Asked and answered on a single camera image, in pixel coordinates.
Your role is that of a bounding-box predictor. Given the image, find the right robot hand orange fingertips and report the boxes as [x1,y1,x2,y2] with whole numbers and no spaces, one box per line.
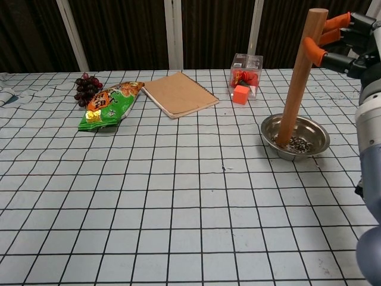
[301,11,381,105]

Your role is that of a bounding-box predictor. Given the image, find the wooden rolling pin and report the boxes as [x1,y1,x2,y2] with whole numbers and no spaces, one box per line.
[276,8,329,149]

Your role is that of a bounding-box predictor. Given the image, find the stainless steel bowl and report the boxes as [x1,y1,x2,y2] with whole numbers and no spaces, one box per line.
[260,113,332,162]

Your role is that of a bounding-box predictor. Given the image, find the dark nuts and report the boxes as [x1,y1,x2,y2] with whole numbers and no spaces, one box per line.
[271,135,314,154]

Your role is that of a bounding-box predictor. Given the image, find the clear box with red pieces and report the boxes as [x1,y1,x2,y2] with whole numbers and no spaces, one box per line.
[229,52,264,101]

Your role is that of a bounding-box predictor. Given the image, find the orange cube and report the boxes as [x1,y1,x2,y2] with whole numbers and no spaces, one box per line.
[232,84,250,105]

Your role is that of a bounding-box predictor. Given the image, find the brown spiral notebook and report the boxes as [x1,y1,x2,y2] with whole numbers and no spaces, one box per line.
[140,71,220,120]

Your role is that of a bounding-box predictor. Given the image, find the light blue checkered tablecloth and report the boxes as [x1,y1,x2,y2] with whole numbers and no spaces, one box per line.
[0,68,381,286]

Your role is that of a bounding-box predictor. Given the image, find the green orange snack bag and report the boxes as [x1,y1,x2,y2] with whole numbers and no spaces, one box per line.
[77,80,146,133]

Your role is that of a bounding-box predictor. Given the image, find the dark purple grape bunch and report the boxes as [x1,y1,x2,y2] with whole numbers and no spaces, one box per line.
[73,72,103,108]

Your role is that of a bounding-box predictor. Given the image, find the white frame post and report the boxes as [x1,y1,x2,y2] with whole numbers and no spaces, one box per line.
[247,0,266,58]
[164,0,185,71]
[366,0,381,19]
[55,0,89,73]

